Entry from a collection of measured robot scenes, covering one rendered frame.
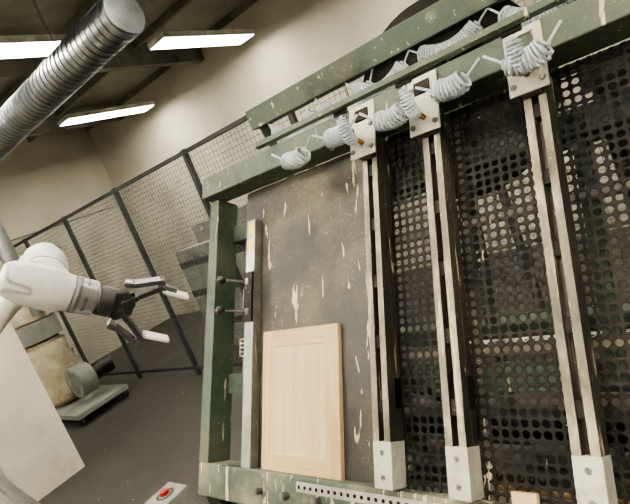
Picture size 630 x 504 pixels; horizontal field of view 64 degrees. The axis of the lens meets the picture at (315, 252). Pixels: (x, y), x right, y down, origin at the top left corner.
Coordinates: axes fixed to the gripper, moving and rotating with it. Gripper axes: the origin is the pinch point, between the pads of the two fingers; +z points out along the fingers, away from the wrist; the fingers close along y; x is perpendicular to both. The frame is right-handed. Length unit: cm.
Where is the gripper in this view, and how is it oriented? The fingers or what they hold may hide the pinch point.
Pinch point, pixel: (174, 317)
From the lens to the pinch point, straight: 140.7
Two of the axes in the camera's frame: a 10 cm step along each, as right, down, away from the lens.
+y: 4.4, -8.7, -2.1
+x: -3.9, -4.0, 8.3
